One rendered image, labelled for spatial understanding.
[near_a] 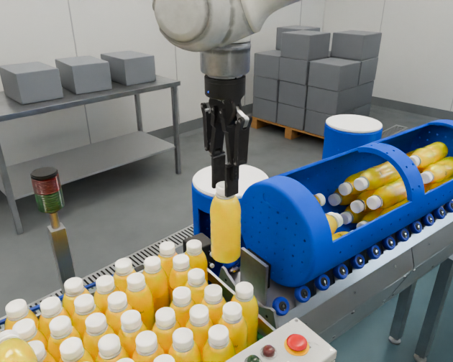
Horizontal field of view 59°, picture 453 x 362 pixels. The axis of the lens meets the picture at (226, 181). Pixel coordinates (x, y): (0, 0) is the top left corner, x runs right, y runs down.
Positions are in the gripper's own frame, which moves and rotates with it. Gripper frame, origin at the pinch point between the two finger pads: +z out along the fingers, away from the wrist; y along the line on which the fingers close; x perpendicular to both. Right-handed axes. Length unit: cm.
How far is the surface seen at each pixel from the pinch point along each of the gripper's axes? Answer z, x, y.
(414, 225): 35, -70, -7
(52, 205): 14.5, 26.4, 35.9
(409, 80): 86, -498, 241
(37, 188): 9.5, 28.9, 37.2
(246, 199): 17.0, -17.2, 13.5
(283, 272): 31.5, -17.2, -2.2
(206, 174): 29, -31, 53
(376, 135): 31, -126, 46
